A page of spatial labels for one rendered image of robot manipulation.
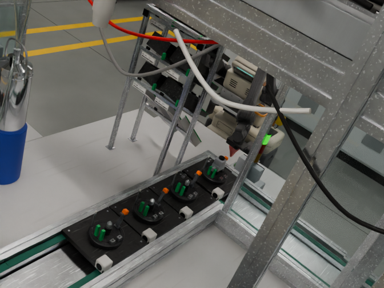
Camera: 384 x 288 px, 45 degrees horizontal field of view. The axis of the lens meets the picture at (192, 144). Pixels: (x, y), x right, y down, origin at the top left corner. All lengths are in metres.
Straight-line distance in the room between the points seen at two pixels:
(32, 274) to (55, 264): 0.09
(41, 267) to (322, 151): 1.24
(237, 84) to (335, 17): 2.20
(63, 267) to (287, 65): 1.23
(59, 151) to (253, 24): 1.69
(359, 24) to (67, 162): 1.80
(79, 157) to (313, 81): 1.72
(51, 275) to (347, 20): 1.35
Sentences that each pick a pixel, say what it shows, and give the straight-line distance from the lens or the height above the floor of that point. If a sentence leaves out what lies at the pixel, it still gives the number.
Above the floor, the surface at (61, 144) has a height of 0.86.
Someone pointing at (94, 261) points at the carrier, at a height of 0.97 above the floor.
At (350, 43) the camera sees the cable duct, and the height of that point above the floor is 2.12.
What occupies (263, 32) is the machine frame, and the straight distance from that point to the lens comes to 0.85.
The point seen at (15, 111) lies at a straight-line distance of 1.95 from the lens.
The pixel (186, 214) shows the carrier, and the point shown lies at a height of 0.99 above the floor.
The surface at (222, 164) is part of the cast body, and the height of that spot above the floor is 1.07.
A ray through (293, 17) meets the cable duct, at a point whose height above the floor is 2.11.
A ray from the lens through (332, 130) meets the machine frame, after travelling 0.78.
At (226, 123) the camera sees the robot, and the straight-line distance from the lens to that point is 3.07.
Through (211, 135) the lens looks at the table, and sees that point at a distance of 2.92.
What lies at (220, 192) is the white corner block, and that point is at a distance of 2.24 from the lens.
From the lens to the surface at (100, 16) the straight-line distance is 0.96.
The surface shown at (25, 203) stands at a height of 0.86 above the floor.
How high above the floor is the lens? 2.29
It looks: 31 degrees down
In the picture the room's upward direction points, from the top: 21 degrees clockwise
